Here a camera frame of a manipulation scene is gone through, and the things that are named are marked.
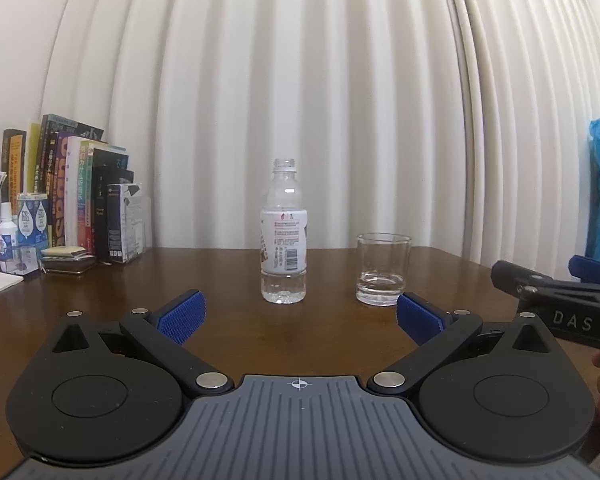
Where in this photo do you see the clear plastic water bottle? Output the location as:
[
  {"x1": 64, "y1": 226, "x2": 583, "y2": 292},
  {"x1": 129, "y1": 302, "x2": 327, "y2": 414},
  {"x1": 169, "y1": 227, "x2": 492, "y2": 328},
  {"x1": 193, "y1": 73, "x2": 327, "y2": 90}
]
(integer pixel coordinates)
[{"x1": 260, "y1": 158, "x2": 308, "y2": 304}]

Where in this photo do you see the small white dropper bottle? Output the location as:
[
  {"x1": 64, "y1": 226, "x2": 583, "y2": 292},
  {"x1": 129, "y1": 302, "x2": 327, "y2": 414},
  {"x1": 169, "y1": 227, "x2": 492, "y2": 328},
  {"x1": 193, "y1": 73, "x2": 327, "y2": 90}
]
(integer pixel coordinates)
[{"x1": 0, "y1": 202, "x2": 17, "y2": 274}]

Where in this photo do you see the clear drinking glass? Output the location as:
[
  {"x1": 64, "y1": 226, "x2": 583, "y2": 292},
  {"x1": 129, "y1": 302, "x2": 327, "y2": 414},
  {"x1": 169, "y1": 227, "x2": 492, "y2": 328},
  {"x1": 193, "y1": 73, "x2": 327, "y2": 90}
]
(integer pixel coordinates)
[{"x1": 355, "y1": 232, "x2": 412, "y2": 308}]

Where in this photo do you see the yellow sticky notes stack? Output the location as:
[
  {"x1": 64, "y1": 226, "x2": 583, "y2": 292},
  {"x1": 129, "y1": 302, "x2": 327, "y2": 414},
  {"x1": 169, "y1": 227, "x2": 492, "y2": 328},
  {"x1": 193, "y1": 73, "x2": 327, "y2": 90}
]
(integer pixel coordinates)
[{"x1": 41, "y1": 246, "x2": 87, "y2": 259}]

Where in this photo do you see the white black product box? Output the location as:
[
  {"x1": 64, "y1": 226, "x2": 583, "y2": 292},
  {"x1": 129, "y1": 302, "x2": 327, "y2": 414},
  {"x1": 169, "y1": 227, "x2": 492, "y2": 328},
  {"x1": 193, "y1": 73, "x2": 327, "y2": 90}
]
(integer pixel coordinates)
[{"x1": 107, "y1": 183, "x2": 145, "y2": 263}]

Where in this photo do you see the blue white eye-drop box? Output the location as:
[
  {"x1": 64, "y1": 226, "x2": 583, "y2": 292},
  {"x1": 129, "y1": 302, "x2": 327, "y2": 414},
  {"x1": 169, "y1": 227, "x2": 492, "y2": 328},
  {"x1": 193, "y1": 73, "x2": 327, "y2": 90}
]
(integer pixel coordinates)
[{"x1": 16, "y1": 193, "x2": 48, "y2": 276}]

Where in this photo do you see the white pleated curtain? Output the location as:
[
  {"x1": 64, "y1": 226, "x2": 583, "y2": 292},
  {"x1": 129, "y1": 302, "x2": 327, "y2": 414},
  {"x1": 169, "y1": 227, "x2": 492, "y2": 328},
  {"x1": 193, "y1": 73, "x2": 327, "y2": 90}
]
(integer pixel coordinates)
[{"x1": 41, "y1": 0, "x2": 600, "y2": 272}]

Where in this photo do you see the row of standing books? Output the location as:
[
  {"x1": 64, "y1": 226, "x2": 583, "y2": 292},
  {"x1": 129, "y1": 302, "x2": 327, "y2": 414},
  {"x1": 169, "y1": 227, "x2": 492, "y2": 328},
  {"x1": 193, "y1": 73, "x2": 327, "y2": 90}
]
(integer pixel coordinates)
[{"x1": 0, "y1": 114, "x2": 134, "y2": 269}]

